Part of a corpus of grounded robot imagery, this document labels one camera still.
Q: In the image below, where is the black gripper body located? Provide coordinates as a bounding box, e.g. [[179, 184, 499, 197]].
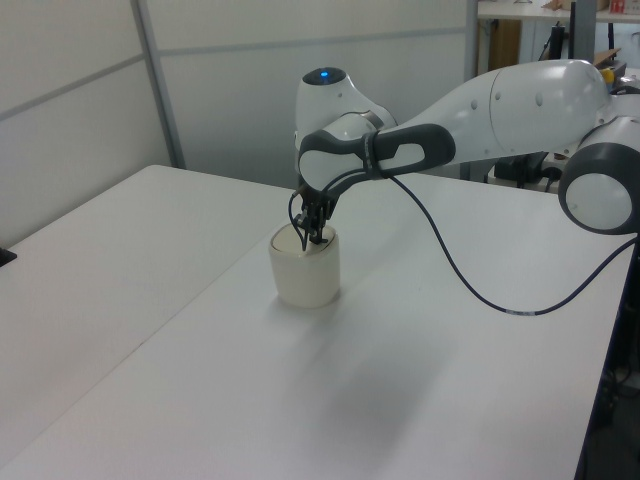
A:
[[297, 187, 336, 224]]

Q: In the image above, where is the small white lidded trash can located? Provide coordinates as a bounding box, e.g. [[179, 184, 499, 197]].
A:
[[268, 223, 343, 309]]

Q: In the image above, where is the black control device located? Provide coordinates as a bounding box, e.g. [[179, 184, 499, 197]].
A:
[[493, 153, 562, 190]]

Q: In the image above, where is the black monitor stand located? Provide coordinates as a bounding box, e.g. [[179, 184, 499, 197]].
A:
[[537, 22, 569, 62]]

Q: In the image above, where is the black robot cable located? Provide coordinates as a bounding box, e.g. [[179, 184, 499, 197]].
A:
[[287, 130, 640, 319]]

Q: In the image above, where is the grey partition post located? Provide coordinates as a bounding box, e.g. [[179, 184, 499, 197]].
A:
[[130, 0, 187, 170], [463, 0, 482, 182]]

